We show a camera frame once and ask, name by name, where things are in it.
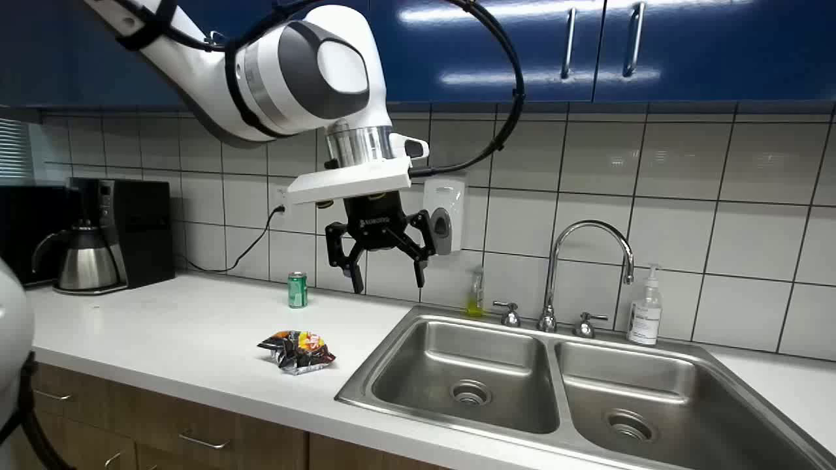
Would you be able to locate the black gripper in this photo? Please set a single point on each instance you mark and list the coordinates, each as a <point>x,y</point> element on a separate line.
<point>380,222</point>

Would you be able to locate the black chips packet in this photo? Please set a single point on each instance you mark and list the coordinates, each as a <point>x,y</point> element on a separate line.
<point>298,351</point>

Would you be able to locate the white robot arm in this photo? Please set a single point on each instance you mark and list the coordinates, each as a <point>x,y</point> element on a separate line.
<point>283,77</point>

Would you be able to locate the stainless steel double sink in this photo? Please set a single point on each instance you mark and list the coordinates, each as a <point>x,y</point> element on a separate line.
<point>602,397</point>

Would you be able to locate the green soda can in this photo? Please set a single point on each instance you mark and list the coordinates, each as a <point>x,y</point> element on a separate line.
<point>296,290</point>

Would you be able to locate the green dish soap bottle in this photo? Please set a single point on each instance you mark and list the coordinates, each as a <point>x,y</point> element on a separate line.
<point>474,299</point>

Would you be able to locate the chrome gooseneck faucet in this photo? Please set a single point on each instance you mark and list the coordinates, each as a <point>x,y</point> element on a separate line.
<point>578,278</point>

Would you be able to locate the black coffee maker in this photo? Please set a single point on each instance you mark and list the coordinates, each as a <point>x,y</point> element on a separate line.
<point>137,222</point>

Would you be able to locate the clear sanitizer pump bottle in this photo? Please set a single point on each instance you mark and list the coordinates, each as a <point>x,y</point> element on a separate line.
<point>646,310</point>

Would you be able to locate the steel coffee carafe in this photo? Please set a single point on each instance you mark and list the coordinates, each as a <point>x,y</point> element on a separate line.
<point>86,261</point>

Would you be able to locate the wooden lower cabinets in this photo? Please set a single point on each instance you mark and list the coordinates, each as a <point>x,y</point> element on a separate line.
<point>73,420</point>

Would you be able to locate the blue upper cabinets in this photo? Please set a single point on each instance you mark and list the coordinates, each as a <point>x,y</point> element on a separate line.
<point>55,52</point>

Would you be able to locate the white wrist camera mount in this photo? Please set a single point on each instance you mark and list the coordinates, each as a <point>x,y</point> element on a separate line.
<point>350,181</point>

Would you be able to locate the white wall soap dispenser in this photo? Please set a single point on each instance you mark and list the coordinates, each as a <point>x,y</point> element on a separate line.
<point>444,203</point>

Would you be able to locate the white wall outlet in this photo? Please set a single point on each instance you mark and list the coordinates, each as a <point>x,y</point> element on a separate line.
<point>281,207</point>

